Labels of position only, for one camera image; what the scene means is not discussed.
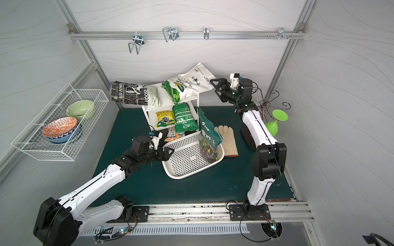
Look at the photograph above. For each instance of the beige work glove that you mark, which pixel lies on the beige work glove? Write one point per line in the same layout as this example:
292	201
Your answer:
229	142

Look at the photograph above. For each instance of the white two-tier shelf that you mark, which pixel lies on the white two-tier shelf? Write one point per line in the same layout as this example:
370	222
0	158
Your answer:
167	104

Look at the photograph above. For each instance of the light green bowl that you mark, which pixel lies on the light green bowl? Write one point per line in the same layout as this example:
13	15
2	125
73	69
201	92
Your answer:
81	110

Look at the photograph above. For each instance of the white green fertilizer bag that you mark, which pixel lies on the white green fertilizer bag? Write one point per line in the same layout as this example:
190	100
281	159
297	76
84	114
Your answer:
195	81

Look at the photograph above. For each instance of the white perforated plastic basket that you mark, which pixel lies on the white perforated plastic basket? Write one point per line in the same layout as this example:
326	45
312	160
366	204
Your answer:
186	159

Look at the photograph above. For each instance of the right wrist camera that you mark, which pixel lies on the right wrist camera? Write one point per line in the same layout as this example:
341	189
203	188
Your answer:
234	81

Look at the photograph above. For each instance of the white wire wall basket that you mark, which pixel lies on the white wire wall basket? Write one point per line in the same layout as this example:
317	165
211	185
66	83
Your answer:
31	141

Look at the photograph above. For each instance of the white slotted cable duct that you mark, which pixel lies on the white slotted cable duct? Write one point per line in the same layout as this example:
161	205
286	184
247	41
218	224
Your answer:
190	229

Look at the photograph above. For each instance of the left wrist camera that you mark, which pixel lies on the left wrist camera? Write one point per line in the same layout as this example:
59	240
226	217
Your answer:
155	137

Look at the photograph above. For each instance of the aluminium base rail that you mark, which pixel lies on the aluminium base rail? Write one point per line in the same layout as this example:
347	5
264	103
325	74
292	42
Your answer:
223	213

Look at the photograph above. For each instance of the black white soil bag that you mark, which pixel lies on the black white soil bag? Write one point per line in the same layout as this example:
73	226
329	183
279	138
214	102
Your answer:
134	94

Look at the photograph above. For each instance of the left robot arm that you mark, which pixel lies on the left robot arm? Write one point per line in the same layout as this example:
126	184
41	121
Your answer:
61	221

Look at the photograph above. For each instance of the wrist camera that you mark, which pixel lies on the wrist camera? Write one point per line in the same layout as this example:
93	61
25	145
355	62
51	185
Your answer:
155	137
234	81

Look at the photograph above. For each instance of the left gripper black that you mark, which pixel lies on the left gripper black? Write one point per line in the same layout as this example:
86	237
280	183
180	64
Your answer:
160	152

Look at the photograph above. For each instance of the orange white small bag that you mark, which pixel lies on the orange white small bag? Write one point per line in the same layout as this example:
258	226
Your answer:
171	135

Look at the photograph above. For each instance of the orange patterned bowl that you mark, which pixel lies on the orange patterned bowl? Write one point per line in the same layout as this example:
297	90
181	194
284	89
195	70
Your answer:
59	127

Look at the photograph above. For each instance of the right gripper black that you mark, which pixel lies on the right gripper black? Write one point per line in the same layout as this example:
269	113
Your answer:
224	91

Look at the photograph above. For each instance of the dark green table mat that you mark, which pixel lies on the dark green table mat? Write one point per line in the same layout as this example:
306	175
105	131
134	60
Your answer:
230	179

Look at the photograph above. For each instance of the dark green fertilizer bag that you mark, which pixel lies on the dark green fertilizer bag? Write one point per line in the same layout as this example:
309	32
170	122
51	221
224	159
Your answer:
209	139

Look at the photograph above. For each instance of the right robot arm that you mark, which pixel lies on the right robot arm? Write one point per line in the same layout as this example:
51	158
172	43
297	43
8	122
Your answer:
268	162

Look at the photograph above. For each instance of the blue bowl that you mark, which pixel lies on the blue bowl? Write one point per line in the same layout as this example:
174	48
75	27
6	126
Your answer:
74	135

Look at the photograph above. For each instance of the green white-striped fertilizer bag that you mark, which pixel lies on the green white-striped fertilizer bag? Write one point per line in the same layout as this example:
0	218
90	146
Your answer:
184	120

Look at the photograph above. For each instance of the yellow green seed bag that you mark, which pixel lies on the yellow green seed bag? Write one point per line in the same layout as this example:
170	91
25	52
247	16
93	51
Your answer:
165	118

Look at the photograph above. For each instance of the black object bottom right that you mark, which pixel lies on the black object bottom right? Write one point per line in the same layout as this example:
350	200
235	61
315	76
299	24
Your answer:
376	239

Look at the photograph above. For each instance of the green plastic goblet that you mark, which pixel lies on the green plastic goblet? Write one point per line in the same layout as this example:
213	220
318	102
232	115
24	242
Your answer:
279	116

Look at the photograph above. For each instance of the metal double hook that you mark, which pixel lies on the metal double hook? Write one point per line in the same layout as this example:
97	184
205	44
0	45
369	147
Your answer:
136	43

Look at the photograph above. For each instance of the aluminium top rail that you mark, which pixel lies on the aluminium top rail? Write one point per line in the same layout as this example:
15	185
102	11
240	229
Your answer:
183	35

